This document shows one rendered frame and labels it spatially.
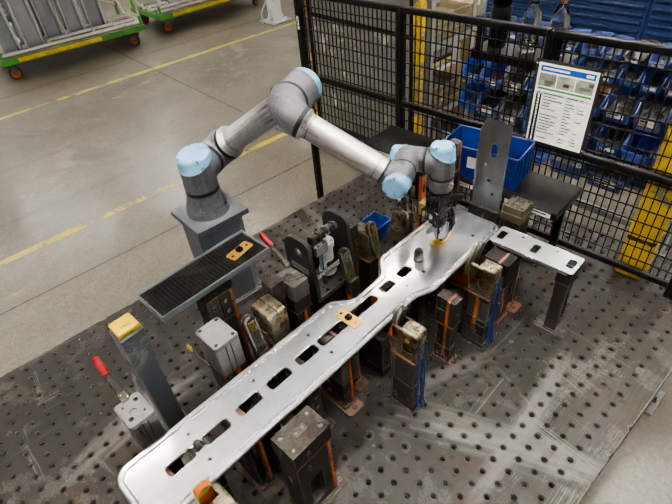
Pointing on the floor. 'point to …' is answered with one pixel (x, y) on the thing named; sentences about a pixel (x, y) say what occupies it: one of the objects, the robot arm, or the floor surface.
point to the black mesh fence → (493, 105)
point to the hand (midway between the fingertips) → (441, 235)
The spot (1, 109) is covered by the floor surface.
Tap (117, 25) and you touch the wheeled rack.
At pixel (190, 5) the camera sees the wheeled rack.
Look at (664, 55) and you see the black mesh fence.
